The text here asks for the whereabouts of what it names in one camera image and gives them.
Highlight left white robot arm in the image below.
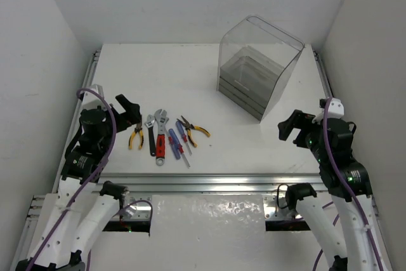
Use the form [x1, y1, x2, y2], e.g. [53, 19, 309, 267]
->
[16, 89, 141, 270]

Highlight clear plastic drawer container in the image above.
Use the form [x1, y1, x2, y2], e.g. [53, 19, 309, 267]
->
[216, 15, 305, 122]

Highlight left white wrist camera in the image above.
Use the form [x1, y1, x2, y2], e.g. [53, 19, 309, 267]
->
[81, 84, 105, 110]

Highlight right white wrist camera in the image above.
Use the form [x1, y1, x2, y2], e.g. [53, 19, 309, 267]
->
[312, 98, 344, 124]

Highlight aluminium table frame rail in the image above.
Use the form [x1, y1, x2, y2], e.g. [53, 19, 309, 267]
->
[12, 45, 381, 265]

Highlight yellow combination pliers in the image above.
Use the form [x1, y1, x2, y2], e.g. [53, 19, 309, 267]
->
[128, 114, 145, 150]

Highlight small blue screwdriver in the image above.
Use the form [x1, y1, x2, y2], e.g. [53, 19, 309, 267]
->
[176, 119, 192, 155]

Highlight red handled adjustable wrench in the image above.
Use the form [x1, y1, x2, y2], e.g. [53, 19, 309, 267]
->
[154, 109, 168, 166]

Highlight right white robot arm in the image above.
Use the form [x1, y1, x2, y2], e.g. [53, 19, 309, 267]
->
[278, 110, 387, 270]

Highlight large blue screwdriver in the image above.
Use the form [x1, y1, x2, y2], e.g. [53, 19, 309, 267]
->
[169, 128, 190, 168]

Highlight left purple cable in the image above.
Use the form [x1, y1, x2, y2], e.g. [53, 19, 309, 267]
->
[23, 88, 154, 271]

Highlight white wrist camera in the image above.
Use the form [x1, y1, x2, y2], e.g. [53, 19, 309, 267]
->
[312, 98, 344, 124]
[81, 84, 105, 110]

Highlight yellow needle nose pliers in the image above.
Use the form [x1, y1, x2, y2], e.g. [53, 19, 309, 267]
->
[177, 116, 211, 148]

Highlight black handled adjustable wrench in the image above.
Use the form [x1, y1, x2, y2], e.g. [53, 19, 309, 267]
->
[145, 114, 156, 157]

